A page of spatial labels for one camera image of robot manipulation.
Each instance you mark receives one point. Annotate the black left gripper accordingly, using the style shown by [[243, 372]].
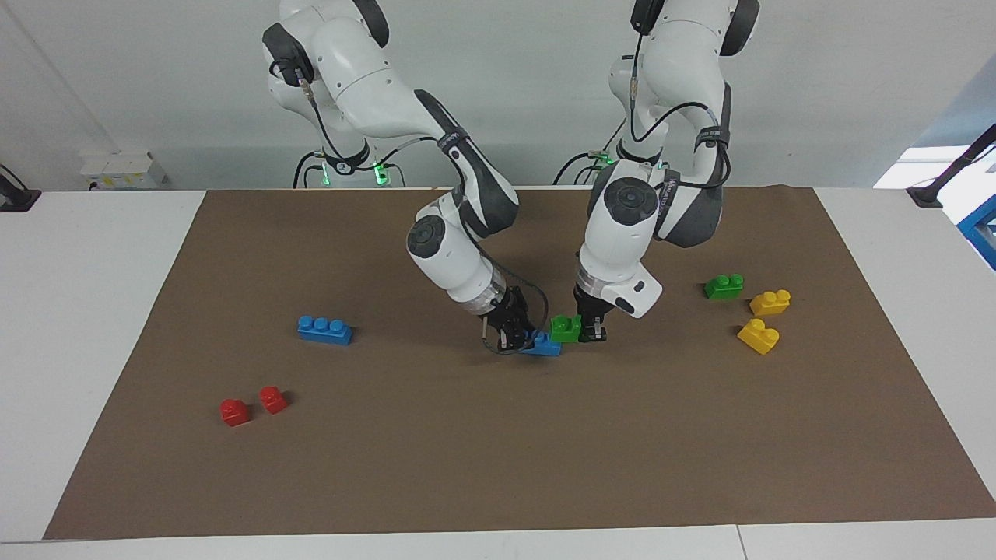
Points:
[[593, 305]]

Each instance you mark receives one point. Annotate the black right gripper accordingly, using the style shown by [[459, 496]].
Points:
[[510, 311]]

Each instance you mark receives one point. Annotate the green two-stud toy brick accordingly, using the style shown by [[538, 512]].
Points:
[[565, 330], [724, 288]]

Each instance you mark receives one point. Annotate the blue three-stud toy brick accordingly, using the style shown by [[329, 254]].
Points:
[[547, 348], [325, 330]]

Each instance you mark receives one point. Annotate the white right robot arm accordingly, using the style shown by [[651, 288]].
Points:
[[366, 78]]

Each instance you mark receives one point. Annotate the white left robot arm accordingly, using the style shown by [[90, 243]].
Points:
[[622, 233]]

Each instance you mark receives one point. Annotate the brown table mat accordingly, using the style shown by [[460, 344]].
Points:
[[498, 435]]

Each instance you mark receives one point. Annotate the yellow two-stud toy brick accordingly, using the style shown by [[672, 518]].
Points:
[[770, 303], [757, 337]]

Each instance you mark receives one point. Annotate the small red toy brick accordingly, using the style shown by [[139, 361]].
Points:
[[273, 400], [234, 413]]

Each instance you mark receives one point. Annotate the black stand with clamp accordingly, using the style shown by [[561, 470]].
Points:
[[945, 175]]

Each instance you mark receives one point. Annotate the white box with yellow label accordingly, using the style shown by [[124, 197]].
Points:
[[120, 171]]

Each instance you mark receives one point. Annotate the black table clamp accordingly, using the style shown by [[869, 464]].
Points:
[[15, 198]]

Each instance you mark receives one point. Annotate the blue metal frame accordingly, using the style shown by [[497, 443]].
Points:
[[982, 229]]

